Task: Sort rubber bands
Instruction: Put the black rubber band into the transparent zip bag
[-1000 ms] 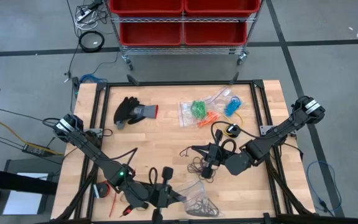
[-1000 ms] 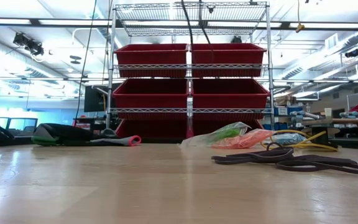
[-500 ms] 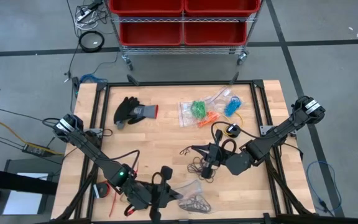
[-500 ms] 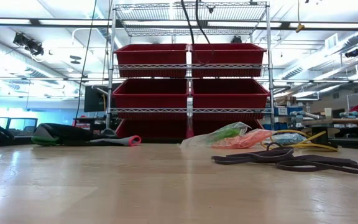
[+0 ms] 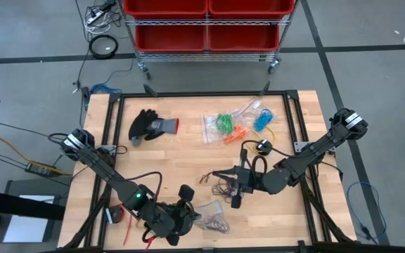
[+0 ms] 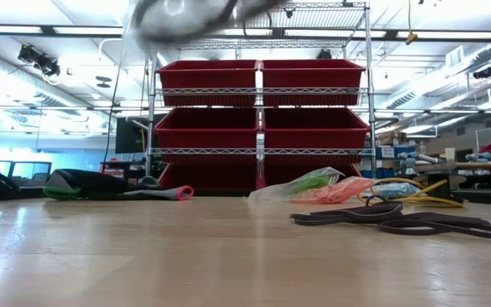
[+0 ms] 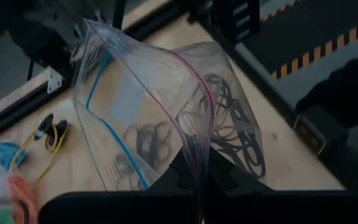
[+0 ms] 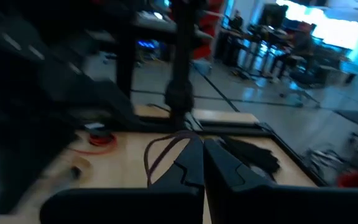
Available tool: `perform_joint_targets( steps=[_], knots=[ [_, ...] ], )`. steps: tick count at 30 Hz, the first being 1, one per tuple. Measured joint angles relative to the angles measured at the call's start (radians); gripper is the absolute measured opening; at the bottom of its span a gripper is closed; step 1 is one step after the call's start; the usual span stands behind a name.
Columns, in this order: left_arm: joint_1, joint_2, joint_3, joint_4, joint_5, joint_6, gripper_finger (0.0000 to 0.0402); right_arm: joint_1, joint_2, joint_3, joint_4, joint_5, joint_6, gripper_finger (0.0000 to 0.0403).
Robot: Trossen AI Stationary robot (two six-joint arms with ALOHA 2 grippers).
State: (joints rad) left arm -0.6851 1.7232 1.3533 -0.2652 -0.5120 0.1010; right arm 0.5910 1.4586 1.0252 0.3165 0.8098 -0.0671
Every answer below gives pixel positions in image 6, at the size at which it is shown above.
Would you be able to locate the clear zip bag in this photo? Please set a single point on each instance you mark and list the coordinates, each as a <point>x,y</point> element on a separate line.
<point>394,190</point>
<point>177,17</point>
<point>296,185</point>
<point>339,192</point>

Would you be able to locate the green rubber bands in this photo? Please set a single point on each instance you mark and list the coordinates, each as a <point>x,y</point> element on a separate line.
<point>313,183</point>

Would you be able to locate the orange rubber bands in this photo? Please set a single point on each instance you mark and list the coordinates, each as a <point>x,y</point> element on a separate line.
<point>341,191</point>

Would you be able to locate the blue rubber bands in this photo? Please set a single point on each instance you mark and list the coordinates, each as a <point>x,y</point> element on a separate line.
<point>396,189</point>

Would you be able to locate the single dark rubber band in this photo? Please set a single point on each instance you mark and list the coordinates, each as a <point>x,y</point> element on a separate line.
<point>441,228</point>

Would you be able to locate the pink loop-shaped object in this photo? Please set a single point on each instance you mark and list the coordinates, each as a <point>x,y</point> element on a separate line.
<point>184,192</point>

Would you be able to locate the dark grey monitor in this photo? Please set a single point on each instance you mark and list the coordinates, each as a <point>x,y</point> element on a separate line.
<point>130,136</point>

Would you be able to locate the blue storage bin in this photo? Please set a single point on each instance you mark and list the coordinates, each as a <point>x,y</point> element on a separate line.
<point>384,172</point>

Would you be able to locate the blue bin with white label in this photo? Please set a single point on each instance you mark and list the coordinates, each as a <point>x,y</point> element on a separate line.
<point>388,152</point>

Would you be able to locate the black bundle with green edge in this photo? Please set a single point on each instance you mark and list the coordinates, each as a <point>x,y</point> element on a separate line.
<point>79,183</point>

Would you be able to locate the pale blue cylindrical part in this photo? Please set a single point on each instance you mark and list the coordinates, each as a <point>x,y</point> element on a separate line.
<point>420,158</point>
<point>490,158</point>

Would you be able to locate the yellow hanging power plug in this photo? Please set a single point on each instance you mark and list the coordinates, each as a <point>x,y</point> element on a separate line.
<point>411,38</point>

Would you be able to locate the white cup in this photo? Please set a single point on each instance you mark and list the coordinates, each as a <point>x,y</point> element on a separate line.
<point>449,154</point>

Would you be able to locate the computer monitor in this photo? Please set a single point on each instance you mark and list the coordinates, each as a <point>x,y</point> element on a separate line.
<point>30,172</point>

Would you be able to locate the black ceiling camera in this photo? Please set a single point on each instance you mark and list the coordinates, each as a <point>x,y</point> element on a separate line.
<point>483,72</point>

